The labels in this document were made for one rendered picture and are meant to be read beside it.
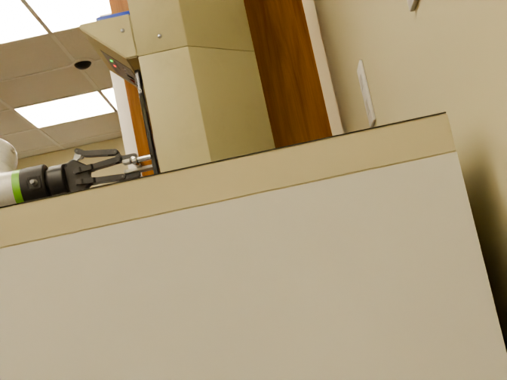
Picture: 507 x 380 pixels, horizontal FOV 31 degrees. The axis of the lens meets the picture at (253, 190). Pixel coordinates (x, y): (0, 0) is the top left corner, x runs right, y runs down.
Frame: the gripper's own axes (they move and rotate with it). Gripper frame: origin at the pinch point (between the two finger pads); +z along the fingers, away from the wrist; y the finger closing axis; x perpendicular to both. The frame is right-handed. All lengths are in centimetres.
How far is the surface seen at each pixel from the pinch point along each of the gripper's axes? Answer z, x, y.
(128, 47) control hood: 4.0, -10.9, 23.4
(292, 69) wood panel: 39, 26, 21
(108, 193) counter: 12, -115, -27
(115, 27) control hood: 2.1, -10.9, 28.5
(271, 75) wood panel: 33.8, 26.1, 21.1
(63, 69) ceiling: -83, 347, 145
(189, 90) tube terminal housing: 15.1, -10.9, 11.3
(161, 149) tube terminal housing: 6.6, -10.9, -0.2
